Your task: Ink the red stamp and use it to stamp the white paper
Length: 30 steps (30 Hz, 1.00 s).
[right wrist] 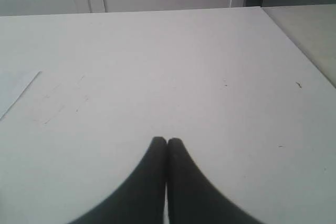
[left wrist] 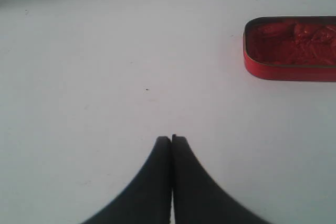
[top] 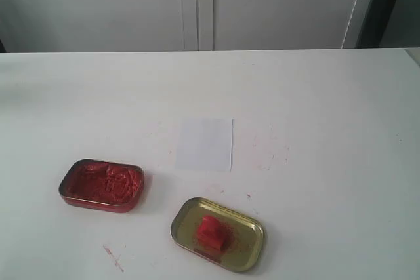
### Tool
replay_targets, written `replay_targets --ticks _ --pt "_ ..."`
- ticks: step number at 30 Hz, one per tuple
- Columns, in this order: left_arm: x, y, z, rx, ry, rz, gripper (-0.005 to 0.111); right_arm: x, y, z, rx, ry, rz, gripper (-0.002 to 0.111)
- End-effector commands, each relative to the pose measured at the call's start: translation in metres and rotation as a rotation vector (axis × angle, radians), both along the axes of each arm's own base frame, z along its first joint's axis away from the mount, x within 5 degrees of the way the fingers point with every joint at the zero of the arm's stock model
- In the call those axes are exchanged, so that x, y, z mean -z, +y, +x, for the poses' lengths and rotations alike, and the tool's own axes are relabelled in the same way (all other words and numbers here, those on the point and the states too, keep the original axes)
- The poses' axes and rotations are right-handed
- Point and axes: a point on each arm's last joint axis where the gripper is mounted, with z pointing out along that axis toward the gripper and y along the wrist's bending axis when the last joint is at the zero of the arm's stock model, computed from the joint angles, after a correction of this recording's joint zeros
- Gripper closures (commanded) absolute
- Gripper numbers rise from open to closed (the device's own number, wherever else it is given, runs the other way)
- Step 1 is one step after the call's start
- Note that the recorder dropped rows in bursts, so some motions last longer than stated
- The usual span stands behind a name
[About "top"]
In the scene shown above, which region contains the red stamp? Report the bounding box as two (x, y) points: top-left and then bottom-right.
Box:
(196, 215), (229, 251)

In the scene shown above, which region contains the red ink tin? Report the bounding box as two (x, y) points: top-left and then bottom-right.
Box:
(58, 159), (145, 213)

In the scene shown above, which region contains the white paper sheet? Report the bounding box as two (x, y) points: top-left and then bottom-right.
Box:
(175, 118), (234, 172)

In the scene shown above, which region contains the gold tin lid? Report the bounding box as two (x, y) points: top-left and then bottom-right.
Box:
(170, 197), (265, 273)

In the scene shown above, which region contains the white cabinet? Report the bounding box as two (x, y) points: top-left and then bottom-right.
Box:
(1, 0), (371, 52)

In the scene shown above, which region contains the dark vertical post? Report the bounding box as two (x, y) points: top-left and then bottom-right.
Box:
(356, 0), (397, 49)

